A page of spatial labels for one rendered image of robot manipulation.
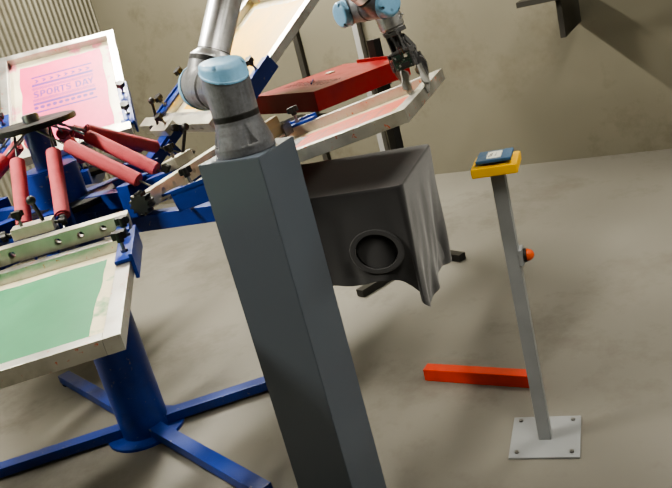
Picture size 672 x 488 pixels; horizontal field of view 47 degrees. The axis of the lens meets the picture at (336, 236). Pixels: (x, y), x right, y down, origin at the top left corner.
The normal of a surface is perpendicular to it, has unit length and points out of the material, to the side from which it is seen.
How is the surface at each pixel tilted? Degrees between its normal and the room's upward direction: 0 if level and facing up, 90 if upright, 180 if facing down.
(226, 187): 90
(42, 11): 90
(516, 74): 90
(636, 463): 0
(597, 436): 0
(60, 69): 32
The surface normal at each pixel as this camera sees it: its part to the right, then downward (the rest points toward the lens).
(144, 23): -0.41, 0.39
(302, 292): 0.88, -0.07
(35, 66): -0.09, -0.64
